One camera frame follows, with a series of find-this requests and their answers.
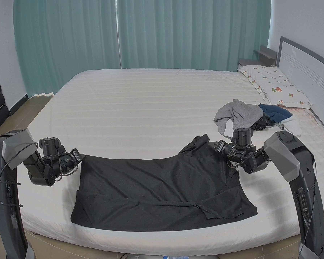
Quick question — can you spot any black T-shirt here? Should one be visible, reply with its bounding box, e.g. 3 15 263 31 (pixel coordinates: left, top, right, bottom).
70 134 258 231

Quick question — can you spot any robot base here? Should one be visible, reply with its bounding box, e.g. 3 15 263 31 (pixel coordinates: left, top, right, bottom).
116 253 197 259

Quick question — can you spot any bed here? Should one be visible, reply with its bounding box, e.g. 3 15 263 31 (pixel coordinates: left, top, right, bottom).
0 36 324 254

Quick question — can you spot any grey garment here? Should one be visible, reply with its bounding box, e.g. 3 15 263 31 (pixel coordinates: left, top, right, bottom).
214 99 264 139

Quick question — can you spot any blue-green curtain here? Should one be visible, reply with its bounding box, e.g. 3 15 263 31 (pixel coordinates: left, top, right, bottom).
116 0 272 71
13 0 121 98

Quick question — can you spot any black garment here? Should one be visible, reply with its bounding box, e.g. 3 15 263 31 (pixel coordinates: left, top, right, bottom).
252 113 276 132

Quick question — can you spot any dark blue garment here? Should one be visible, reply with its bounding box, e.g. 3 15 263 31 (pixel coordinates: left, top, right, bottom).
259 103 294 123

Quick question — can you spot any grey bedside table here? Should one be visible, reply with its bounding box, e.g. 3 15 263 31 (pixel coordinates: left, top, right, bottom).
238 45 278 69

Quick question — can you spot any white printed pillow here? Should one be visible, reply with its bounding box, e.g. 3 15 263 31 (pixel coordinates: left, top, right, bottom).
237 64 313 110

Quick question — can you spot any white garment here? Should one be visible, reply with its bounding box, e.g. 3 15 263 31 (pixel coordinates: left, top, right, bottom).
279 117 303 137

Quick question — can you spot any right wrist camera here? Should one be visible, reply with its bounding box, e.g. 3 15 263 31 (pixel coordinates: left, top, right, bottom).
215 140 228 154

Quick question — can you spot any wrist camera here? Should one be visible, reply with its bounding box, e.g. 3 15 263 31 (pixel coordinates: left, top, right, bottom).
215 140 228 154
70 148 86 163

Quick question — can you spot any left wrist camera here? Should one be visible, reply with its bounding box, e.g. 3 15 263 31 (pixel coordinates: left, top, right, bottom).
70 148 86 163

